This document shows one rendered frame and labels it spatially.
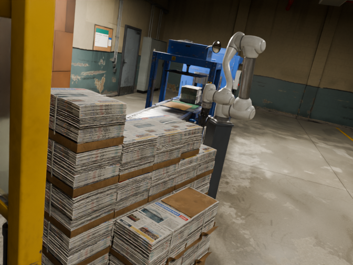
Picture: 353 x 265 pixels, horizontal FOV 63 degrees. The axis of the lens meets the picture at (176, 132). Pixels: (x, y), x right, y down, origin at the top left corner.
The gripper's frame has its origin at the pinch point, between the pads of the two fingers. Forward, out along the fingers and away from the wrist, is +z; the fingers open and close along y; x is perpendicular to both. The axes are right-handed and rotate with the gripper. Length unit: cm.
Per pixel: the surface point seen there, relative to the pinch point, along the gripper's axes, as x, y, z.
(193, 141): -37.8, 16.6, 0.4
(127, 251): -113, 33, 50
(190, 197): -53, 33, 36
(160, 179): -75, 19, 21
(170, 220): -87, 41, 36
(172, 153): -67, 19, 4
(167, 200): -70, 25, 36
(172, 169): -63, 19, 16
